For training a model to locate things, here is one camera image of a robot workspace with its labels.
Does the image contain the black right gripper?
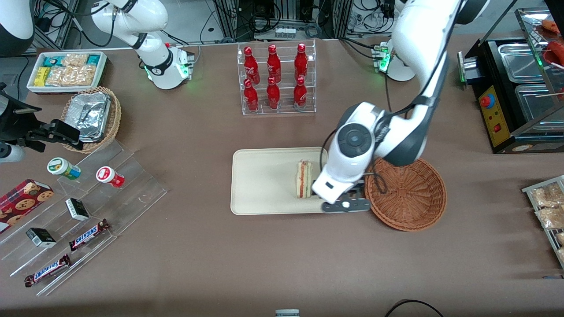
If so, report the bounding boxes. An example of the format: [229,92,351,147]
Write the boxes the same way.
[0,83,85,153]

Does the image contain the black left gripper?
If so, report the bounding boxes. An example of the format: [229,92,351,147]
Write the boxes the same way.
[321,181,371,214]

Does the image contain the triangular sandwich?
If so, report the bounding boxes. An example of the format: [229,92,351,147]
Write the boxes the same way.
[295,160,314,199]

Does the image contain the light tan wicker basket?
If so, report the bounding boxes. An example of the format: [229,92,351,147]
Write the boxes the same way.
[61,86,122,154]

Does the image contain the brown round wicker basket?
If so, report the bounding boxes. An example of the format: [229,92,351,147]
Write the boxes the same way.
[364,156,447,232]

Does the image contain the cream rectangular tray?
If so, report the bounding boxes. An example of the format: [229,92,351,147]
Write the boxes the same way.
[230,147,332,216]

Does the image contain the green lid cup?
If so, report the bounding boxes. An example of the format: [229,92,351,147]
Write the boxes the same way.
[47,157,82,181]

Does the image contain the silver foil container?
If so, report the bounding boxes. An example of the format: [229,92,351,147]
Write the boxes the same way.
[72,92,111,143]

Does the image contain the white rectangular snack bin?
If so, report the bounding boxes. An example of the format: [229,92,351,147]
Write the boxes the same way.
[26,51,108,94]

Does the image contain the red lid cup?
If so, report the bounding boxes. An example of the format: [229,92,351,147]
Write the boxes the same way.
[96,166,125,188]

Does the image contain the large clear snack bag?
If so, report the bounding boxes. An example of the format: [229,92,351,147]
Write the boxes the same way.
[46,65,97,87]

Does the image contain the yellow snack packet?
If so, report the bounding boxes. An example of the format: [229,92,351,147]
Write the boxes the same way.
[34,67,52,88]

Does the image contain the small black box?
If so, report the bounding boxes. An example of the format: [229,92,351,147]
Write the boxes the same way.
[65,198,90,221]
[26,228,57,248]

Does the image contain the small clear snack bag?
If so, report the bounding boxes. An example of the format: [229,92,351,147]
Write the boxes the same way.
[62,53,89,68]

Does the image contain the red cookie box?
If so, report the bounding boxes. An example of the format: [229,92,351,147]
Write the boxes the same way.
[0,179,55,234]

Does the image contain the clear acrylic stepped display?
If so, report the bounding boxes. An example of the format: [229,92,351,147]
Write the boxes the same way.
[0,139,168,296]

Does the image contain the Snickers chocolate bar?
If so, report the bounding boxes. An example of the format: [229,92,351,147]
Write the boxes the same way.
[69,219,111,251]
[24,254,71,288]

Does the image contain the clear acrylic bottle rack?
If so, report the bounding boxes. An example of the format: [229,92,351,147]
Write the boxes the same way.
[237,39,317,116]

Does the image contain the red cola bottle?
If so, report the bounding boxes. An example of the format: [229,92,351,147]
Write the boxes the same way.
[244,46,260,85]
[244,79,259,112]
[267,44,282,83]
[266,77,281,110]
[293,77,308,108]
[294,43,308,82]

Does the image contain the black food warmer machine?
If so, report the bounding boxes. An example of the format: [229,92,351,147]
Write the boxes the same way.
[457,6,564,155]

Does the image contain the steel warmer pan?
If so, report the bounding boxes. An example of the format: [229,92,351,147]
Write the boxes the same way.
[514,83,564,123]
[497,42,549,84]

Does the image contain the red sausage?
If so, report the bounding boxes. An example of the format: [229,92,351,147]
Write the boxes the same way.
[546,40,564,67]

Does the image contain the black floor cable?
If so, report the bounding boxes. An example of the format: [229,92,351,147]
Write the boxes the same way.
[384,299,446,317]

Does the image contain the grey wire rack tray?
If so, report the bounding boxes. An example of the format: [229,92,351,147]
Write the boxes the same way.
[522,175,564,269]

